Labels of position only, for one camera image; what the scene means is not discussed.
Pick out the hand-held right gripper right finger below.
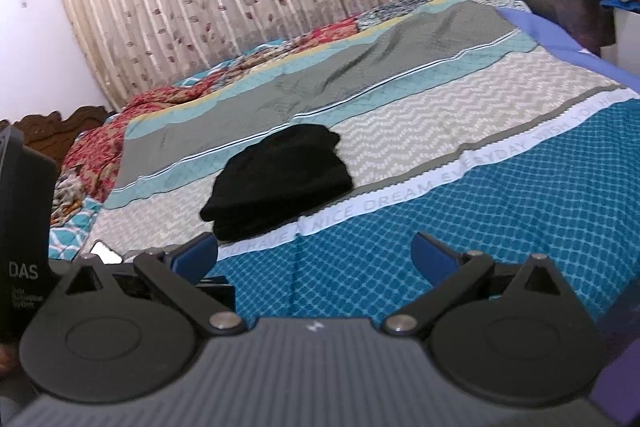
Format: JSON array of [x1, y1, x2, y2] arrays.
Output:
[[382, 232, 567, 338]]

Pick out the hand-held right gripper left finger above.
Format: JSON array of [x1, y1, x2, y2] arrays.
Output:
[[52, 232, 247, 337]]

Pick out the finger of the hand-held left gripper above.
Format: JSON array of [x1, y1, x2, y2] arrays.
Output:
[[89, 240, 175, 267]]

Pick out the black pants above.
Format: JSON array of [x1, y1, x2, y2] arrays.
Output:
[[199, 123, 355, 242]]

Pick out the striped teal grey quilt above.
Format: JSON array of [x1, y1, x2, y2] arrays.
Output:
[[47, 0, 640, 324]]

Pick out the brown wooden headboard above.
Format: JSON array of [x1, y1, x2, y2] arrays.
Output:
[[0, 106, 119, 168]]

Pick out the red floral blanket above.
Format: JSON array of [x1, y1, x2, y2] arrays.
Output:
[[50, 0, 441, 228]]

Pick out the purple bedsheet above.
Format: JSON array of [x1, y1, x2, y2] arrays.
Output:
[[497, 4, 640, 94]]

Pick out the clear storage box teal lid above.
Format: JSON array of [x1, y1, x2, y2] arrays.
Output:
[[501, 0, 617, 56]]

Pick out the white container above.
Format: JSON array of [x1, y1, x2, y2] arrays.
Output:
[[599, 4, 640, 76]]

